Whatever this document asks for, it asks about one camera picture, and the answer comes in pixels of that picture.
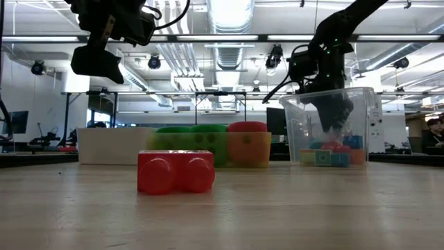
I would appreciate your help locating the black computer monitor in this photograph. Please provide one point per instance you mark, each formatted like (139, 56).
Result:
(275, 121)
(21, 122)

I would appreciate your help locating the green small toy brick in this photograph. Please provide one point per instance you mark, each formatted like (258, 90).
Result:
(323, 158)

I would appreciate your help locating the white cabinet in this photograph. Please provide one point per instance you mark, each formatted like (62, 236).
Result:
(377, 125)

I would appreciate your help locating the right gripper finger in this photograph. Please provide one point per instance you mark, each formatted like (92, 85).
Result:
(333, 126)

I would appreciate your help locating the person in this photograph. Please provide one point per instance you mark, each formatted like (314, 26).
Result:
(100, 124)
(433, 133)

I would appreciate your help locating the black horizontal beam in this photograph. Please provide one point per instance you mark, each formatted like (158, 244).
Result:
(222, 38)

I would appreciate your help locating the black ceiling spotlight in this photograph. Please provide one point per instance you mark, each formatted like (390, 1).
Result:
(401, 62)
(274, 57)
(154, 62)
(37, 67)

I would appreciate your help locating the clear plastic container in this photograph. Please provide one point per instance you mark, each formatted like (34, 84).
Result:
(362, 114)

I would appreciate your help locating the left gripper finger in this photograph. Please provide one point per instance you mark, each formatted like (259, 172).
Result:
(97, 64)

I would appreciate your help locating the black background robot arm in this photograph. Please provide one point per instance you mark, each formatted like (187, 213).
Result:
(45, 139)

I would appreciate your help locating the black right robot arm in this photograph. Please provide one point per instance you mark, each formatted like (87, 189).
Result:
(341, 27)

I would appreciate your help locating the yellow plastic bin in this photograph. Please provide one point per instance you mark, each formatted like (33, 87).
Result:
(208, 147)

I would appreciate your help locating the black background rig frame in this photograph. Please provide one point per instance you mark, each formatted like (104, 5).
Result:
(222, 93)

